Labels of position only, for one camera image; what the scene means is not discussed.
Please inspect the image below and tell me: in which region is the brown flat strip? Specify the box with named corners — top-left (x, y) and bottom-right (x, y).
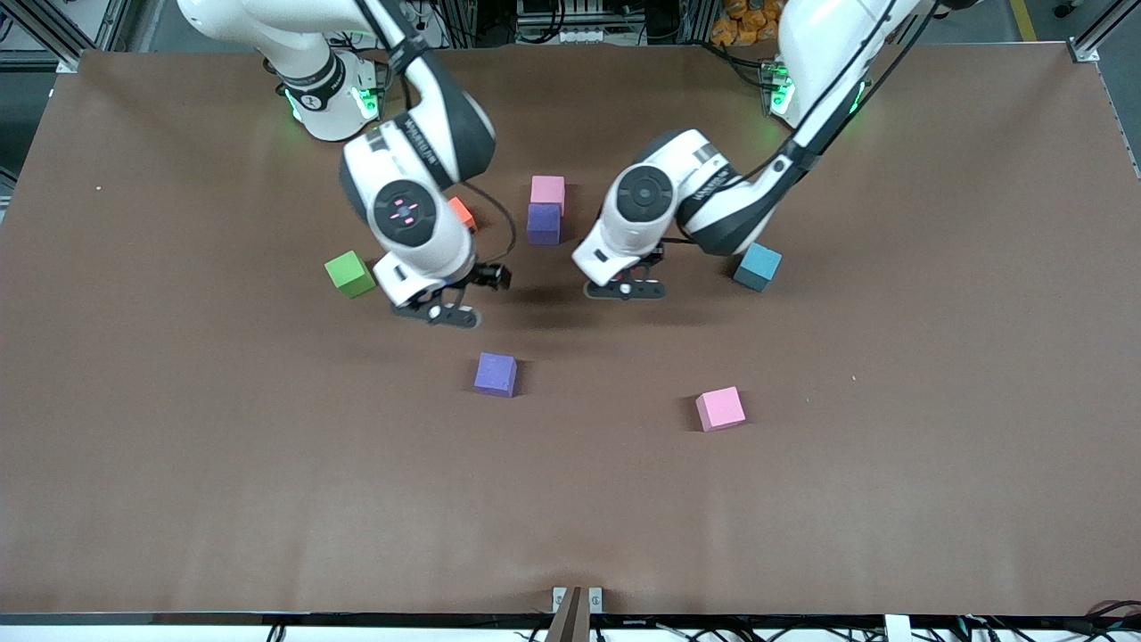
top-left (545, 586), bottom-right (592, 642)

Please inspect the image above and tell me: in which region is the green foam block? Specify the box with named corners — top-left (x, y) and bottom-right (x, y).
top-left (324, 250), bottom-right (377, 300)

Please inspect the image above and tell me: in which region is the white power strip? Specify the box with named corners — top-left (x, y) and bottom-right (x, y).
top-left (548, 25), bottom-right (625, 45)

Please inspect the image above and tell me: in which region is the table edge rail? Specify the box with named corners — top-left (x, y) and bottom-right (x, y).
top-left (0, 610), bottom-right (1141, 630)

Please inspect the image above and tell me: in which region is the purple foam block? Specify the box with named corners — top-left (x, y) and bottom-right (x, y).
top-left (527, 203), bottom-right (563, 247)
top-left (473, 352), bottom-right (519, 399)

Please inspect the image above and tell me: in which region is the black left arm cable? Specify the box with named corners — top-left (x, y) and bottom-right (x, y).
top-left (664, 0), bottom-right (928, 247)

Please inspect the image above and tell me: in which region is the paper table cover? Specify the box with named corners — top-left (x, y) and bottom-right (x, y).
top-left (0, 40), bottom-right (1141, 616)

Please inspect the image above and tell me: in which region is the small metal bracket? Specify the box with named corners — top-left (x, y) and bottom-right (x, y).
top-left (553, 586), bottom-right (604, 616)

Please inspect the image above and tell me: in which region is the orange packets pile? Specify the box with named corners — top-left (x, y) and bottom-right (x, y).
top-left (710, 0), bottom-right (787, 47)

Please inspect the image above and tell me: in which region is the light blue foam block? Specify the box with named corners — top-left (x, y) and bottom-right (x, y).
top-left (733, 242), bottom-right (784, 293)

